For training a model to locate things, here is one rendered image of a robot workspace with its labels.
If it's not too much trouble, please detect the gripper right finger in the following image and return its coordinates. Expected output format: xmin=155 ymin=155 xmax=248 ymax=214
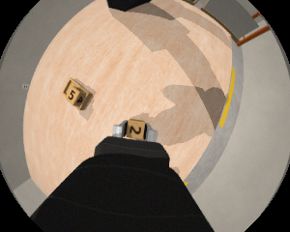
xmin=143 ymin=123 xmax=158 ymax=142

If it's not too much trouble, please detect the tan wooden number cube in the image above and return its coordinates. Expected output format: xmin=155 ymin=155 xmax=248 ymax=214
xmin=66 ymin=86 xmax=86 ymax=106
xmin=126 ymin=119 xmax=145 ymax=139

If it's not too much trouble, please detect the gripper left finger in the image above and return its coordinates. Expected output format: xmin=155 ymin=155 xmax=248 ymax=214
xmin=112 ymin=120 xmax=128 ymax=138

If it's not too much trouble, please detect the tan wooden tray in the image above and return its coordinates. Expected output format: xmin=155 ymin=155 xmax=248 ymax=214
xmin=62 ymin=78 xmax=93 ymax=110

